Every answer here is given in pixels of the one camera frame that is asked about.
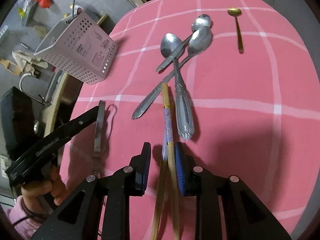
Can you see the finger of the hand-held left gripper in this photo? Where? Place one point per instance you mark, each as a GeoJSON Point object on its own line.
{"type": "Point", "coordinates": [85, 121]}

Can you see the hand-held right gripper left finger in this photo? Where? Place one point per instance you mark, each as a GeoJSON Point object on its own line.
{"type": "Point", "coordinates": [147, 165]}

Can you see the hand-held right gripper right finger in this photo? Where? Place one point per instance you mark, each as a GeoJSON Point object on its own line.
{"type": "Point", "coordinates": [180, 172]}

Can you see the wooden chopstick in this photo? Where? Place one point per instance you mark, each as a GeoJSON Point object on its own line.
{"type": "Point", "coordinates": [158, 205]}
{"type": "Point", "coordinates": [172, 180]}

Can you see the grey metal utensil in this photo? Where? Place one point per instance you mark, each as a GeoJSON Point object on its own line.
{"type": "Point", "coordinates": [100, 125]}

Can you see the white perforated utensil holder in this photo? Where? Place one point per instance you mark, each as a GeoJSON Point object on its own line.
{"type": "Point", "coordinates": [85, 55]}

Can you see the gold spoon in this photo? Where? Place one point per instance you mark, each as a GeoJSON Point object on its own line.
{"type": "Point", "coordinates": [234, 11]}

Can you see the person's left forearm pink sleeve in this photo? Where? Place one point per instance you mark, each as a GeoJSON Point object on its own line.
{"type": "Point", "coordinates": [22, 222]}

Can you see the person's left hand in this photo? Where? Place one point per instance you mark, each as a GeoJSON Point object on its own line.
{"type": "Point", "coordinates": [40, 190]}

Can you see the beige kitchen counter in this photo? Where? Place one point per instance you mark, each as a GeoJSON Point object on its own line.
{"type": "Point", "coordinates": [57, 107]}

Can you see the black induction cooker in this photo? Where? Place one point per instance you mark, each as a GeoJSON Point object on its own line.
{"type": "Point", "coordinates": [15, 120]}

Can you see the pink checked tablecloth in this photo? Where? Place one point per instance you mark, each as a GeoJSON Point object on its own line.
{"type": "Point", "coordinates": [237, 130]}

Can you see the steel faucet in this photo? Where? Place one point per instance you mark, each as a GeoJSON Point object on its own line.
{"type": "Point", "coordinates": [25, 76]}

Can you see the beige towel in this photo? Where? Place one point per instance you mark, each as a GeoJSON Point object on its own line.
{"type": "Point", "coordinates": [26, 58]}

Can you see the wooden grater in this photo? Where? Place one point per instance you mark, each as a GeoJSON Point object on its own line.
{"type": "Point", "coordinates": [10, 67]}

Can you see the red plastic bag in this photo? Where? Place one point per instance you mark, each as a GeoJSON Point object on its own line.
{"type": "Point", "coordinates": [43, 0]}

